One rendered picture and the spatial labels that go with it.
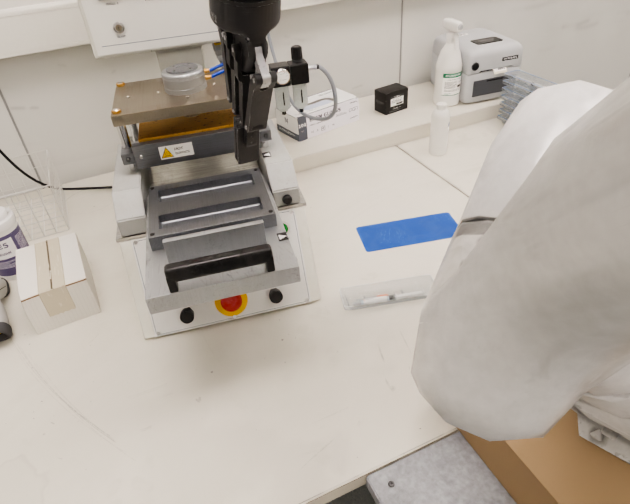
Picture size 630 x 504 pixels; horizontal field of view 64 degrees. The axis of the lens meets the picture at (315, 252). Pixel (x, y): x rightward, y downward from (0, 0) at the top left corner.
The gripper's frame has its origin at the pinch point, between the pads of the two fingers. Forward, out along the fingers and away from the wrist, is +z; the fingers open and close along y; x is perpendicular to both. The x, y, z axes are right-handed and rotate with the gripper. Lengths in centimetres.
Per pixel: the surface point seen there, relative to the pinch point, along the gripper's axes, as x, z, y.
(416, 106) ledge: 79, 51, -55
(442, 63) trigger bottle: 84, 37, -55
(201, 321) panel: -9.8, 40.0, 1.2
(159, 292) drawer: -16.2, 16.5, 8.0
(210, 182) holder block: -1.6, 20.7, -14.2
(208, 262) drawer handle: -9.1, 12.0, 8.8
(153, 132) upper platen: -7.8, 18.1, -27.6
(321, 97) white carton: 49, 48, -64
